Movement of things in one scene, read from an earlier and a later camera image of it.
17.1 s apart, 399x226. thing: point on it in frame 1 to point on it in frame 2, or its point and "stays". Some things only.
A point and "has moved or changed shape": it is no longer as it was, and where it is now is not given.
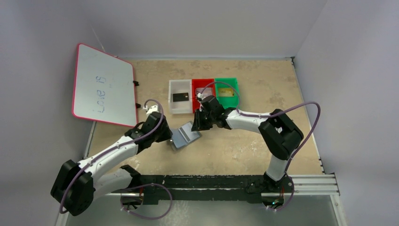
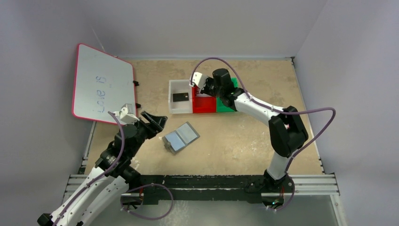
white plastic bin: [178, 86] stays
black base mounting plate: [250, 187] stays
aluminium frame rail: [323, 185] stays
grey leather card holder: [183, 135] has moved or changed shape
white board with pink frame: [103, 87] stays
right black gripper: [201, 121] to [205, 88]
